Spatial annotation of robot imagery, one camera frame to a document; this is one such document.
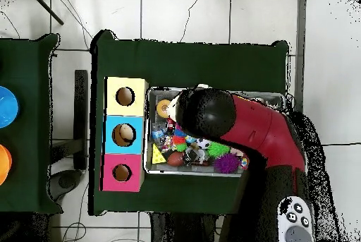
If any grey stand base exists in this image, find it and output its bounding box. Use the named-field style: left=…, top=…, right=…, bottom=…
left=47, top=169, right=82, bottom=200

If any toy burger bun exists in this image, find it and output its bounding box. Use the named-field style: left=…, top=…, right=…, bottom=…
left=156, top=98, right=173, bottom=119

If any black tripod leg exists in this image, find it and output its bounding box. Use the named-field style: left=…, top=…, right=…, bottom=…
left=29, top=0, right=65, bottom=25

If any silver mesh bin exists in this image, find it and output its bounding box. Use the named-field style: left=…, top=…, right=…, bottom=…
left=144, top=86, right=286, bottom=179

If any small soccer ball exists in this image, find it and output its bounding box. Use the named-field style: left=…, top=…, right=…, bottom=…
left=196, top=138, right=212, bottom=150

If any wooden box with three holes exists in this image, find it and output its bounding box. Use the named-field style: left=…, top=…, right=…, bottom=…
left=99, top=76, right=149, bottom=193

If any yellow toy cheese wedge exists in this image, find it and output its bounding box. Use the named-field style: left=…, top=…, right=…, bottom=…
left=151, top=143, right=167, bottom=164

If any dark green table cloth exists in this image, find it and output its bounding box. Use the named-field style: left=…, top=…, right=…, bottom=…
left=0, top=34, right=63, bottom=215
left=89, top=29, right=290, bottom=216

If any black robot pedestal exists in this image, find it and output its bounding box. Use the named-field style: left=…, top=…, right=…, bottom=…
left=149, top=212, right=224, bottom=242

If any brown toy football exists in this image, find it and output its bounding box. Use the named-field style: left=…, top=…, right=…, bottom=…
left=166, top=151, right=185, bottom=167

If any black upright panel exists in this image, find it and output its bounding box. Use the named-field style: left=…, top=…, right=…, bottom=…
left=73, top=69, right=89, bottom=169

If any purple spiky ball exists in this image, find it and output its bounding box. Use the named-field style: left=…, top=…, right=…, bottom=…
left=212, top=152, right=241, bottom=174

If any blue bowl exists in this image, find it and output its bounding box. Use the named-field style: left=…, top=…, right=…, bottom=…
left=0, top=85, right=20, bottom=129

